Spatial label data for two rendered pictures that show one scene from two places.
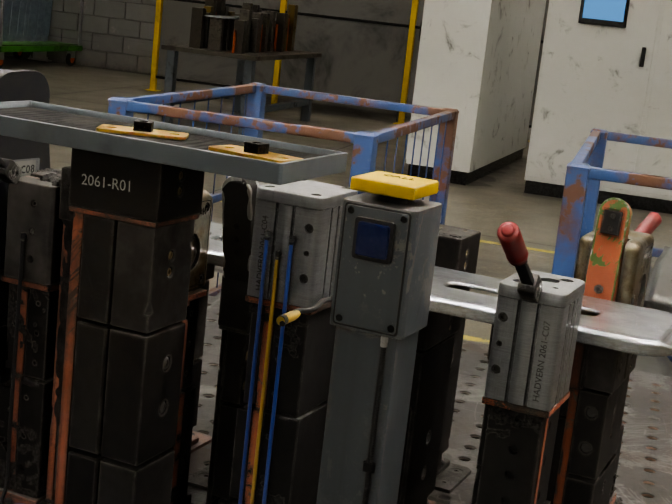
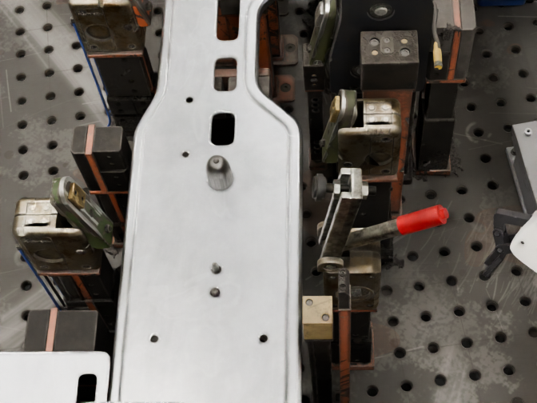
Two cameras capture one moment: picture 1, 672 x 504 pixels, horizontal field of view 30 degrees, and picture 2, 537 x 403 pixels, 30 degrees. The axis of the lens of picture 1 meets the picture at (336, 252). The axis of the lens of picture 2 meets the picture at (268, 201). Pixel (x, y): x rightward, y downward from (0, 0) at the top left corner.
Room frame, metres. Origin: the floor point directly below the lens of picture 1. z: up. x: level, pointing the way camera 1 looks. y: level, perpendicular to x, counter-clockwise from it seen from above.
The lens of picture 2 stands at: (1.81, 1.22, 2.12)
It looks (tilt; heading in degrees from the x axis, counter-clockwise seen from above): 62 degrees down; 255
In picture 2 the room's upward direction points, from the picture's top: 8 degrees counter-clockwise
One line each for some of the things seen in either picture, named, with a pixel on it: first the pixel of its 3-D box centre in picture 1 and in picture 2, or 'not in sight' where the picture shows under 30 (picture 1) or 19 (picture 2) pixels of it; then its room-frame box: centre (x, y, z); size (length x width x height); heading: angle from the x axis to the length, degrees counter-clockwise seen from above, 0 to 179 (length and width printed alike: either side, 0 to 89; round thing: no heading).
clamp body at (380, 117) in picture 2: not in sight; (368, 186); (1.50, 0.62, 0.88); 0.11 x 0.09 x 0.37; 157
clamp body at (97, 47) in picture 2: not in sight; (124, 61); (1.75, 0.26, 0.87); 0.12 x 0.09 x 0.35; 157
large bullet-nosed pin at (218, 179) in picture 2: not in sight; (219, 173); (1.70, 0.59, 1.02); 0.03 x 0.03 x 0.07
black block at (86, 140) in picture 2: not in sight; (117, 193); (1.83, 0.46, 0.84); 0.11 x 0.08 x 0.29; 157
